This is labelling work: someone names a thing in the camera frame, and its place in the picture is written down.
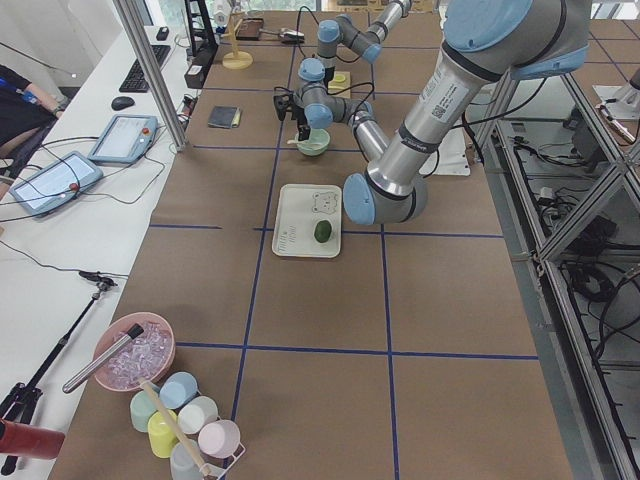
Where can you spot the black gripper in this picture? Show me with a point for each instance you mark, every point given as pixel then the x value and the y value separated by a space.
pixel 300 116
pixel 330 74

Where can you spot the white ceramic spoon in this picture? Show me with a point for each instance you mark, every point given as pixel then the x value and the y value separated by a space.
pixel 305 144

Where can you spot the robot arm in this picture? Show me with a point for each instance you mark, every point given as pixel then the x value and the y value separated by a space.
pixel 365 44
pixel 482 41

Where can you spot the light green bowl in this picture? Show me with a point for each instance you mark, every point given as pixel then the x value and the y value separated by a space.
pixel 317 135

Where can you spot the pink bowl with ice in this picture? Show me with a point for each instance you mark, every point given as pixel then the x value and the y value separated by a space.
pixel 148 356

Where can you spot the wooden cutting board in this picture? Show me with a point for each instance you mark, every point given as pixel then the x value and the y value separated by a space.
pixel 341 89

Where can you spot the metal scoop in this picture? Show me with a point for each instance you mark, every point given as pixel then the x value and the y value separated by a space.
pixel 285 35

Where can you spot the white rectangular tray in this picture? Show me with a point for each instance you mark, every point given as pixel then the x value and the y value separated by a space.
pixel 300 207

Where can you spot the grey folded cloth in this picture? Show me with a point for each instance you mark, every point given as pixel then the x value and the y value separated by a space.
pixel 224 117

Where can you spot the wooden mug tree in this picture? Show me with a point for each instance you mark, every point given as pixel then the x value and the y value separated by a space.
pixel 236 59

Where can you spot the green avocado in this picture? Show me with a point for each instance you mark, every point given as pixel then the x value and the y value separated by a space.
pixel 323 231

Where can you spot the teach pendant far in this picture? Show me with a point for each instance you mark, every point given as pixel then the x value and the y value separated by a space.
pixel 125 139

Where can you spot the teach pendant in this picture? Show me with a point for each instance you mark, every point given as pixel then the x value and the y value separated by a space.
pixel 56 185
pixel 125 139

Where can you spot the black computer mouse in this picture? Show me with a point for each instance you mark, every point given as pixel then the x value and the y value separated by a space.
pixel 122 102

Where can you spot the teach pendant near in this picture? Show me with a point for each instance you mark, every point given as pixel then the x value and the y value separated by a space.
pixel 56 185

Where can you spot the seated person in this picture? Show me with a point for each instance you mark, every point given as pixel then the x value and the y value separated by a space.
pixel 28 113

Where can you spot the blue cup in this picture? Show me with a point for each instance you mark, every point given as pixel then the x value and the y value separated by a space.
pixel 179 389

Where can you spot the white cup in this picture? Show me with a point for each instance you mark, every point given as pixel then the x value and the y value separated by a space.
pixel 199 412

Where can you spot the pink cup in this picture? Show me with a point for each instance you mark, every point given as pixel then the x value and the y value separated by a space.
pixel 219 439

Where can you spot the green cup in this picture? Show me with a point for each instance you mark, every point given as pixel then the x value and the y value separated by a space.
pixel 141 409

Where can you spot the yellow cup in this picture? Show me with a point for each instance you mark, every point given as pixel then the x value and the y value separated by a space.
pixel 161 437

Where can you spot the grey cup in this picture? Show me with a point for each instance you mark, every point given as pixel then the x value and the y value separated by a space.
pixel 182 466

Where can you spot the black tripod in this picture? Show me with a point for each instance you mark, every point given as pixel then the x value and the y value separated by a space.
pixel 20 403

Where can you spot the red cylinder bottle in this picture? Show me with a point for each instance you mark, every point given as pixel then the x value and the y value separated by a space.
pixel 24 440

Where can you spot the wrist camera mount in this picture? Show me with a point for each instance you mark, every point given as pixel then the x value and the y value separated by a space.
pixel 284 105

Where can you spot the aluminium frame post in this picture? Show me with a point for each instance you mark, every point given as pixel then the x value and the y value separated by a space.
pixel 133 25

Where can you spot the wire cup rack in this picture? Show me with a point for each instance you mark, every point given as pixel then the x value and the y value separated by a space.
pixel 217 438

